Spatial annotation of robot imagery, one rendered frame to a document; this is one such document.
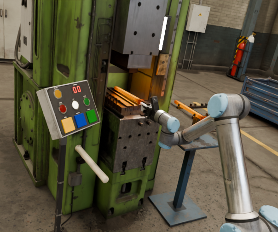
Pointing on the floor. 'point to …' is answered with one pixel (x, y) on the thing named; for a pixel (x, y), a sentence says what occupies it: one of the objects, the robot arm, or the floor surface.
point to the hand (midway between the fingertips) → (142, 101)
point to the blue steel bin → (270, 100)
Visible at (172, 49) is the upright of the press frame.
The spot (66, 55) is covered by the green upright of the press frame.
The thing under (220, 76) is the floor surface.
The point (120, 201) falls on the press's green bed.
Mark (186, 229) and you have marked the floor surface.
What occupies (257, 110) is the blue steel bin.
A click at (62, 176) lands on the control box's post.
